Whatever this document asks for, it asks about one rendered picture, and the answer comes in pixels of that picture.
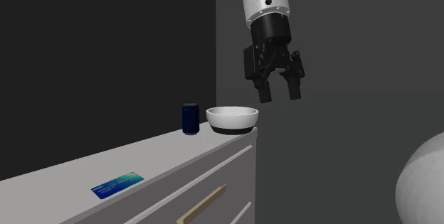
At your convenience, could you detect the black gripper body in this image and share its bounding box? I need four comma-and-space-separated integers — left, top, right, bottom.
248, 12, 293, 79

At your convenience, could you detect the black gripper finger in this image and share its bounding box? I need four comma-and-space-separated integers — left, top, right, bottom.
279, 50, 307, 101
243, 44, 273, 105

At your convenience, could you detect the white bowl with black base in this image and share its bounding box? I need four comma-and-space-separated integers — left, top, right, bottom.
206, 106, 260, 135

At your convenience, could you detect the dark blue can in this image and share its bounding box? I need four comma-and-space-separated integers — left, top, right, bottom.
181, 103, 201, 136

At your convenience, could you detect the grey chest of drawers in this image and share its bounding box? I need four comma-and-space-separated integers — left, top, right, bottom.
0, 126, 258, 224

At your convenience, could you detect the blue card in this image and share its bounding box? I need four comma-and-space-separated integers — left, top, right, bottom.
90, 171, 145, 201

